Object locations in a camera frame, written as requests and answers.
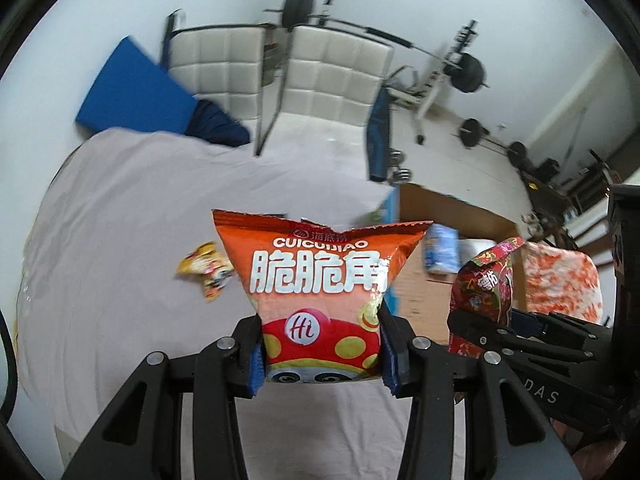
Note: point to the yellow snack packet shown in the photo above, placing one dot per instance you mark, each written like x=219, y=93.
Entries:
x=205, y=266

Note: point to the blue and white snack packet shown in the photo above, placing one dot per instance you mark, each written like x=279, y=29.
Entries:
x=441, y=249

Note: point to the dark metal equipment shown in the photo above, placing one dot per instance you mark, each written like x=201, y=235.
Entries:
x=565, y=180

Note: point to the orange and white patterned bag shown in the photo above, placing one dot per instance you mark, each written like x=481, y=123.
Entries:
x=560, y=280

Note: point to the small barbell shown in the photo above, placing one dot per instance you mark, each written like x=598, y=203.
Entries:
x=470, y=132

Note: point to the dumbbell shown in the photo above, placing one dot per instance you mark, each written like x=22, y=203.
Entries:
x=400, y=170

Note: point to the cardboard box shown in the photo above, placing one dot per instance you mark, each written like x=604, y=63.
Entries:
x=425, y=305

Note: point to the blue weight bench pad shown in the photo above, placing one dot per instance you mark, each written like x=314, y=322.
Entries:
x=378, y=135

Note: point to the barbell with black plates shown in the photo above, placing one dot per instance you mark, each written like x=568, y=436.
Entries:
x=470, y=72

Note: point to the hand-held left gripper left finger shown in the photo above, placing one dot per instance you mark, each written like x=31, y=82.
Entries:
x=257, y=366

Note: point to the white barbell rack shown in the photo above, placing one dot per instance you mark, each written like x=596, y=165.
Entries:
x=425, y=92

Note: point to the dark navy cloth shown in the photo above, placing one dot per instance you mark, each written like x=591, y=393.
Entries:
x=220, y=125

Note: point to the grey bed sheet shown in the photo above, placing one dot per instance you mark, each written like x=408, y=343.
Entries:
x=130, y=220

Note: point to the white padded chair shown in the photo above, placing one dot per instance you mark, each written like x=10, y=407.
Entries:
x=335, y=75
x=220, y=65

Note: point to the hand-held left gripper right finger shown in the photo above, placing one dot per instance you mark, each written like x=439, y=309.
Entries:
x=393, y=360

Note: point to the orange snack bag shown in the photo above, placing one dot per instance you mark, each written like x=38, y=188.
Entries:
x=310, y=280

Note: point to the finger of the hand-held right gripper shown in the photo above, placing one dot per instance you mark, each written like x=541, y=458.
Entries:
x=529, y=324
x=480, y=332

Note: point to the blue foam board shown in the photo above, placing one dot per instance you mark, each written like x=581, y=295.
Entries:
x=132, y=87

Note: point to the red floral snack bag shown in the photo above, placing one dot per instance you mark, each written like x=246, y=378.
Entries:
x=481, y=290

